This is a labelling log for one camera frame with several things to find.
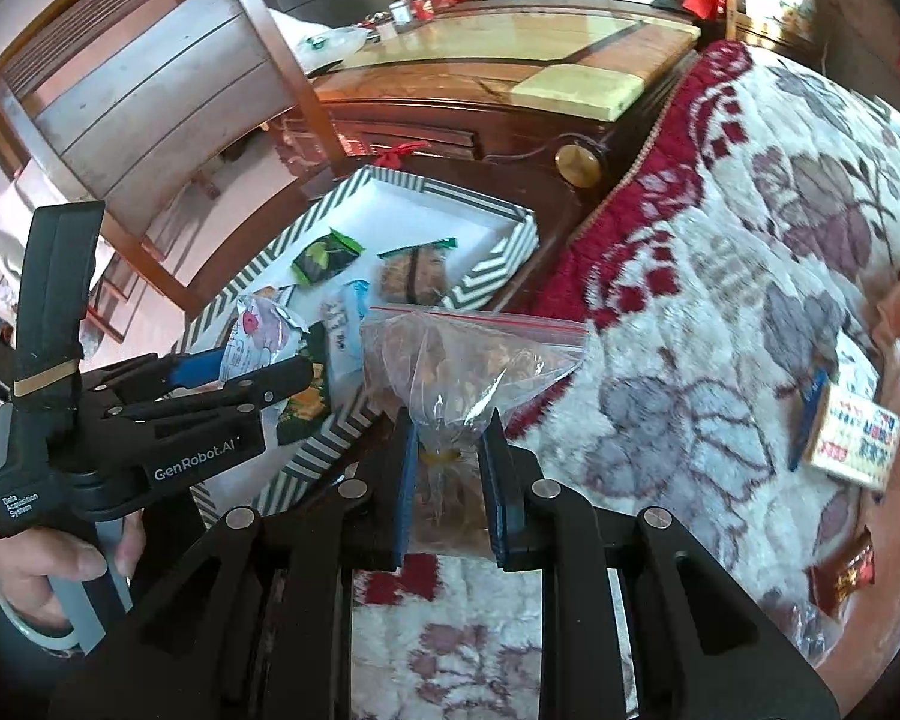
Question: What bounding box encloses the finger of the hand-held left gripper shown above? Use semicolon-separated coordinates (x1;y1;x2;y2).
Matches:
82;351;226;406
109;356;314;425

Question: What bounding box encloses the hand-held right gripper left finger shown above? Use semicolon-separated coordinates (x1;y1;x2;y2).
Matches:
49;406;421;720

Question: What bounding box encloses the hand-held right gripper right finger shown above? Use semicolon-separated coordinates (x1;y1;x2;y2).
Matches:
482;406;841;720

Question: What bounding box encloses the blue white snack packet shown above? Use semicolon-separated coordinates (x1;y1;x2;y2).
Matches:
321;279;372;391

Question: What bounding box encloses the clear zip bag of walnuts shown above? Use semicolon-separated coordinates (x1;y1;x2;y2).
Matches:
360;306;593;560

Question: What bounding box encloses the brown cookie packet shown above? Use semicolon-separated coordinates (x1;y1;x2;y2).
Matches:
377;238;458;307

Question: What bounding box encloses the green white striped box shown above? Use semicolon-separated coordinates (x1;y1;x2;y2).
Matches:
169;167;541;530

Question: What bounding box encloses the person's left hand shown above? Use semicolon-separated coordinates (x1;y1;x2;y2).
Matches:
0;510;147;646

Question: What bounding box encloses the red tassel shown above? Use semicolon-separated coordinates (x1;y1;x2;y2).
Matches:
375;141;430;170

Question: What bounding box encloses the red white floral blanket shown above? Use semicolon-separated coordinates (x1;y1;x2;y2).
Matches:
345;37;900;720

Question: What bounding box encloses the wooden dresser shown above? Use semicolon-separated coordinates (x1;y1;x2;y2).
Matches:
300;0;702;301

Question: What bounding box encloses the round brass knob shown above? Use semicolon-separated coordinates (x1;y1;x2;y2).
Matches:
555;139;602;187

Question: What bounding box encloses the white plastic bag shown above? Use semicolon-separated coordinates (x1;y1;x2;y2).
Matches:
292;11;376;72

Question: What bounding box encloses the red candy wrapper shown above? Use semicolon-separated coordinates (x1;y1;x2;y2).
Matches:
808;529;878;608

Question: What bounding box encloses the small printed cardboard box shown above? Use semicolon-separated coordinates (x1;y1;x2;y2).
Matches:
787;334;900;492

